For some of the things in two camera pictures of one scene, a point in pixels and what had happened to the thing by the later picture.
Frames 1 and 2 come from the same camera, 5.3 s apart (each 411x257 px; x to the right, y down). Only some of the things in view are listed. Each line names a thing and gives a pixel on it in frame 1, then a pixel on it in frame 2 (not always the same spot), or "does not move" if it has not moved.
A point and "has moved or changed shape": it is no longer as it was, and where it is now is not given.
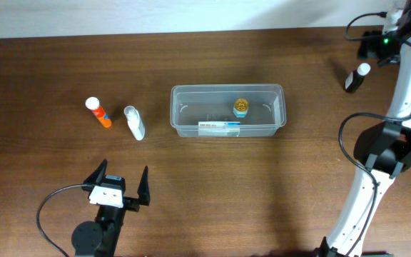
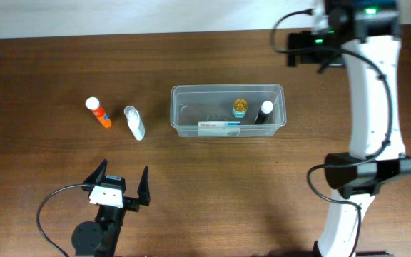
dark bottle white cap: x=356 y=78 has moved or changed shape
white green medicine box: x=219 y=128 does not move
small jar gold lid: x=240 y=108 does not move
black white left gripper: x=130 y=203 does not move
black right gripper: x=366 y=50 → x=295 y=50
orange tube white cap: x=93 y=103 does not move
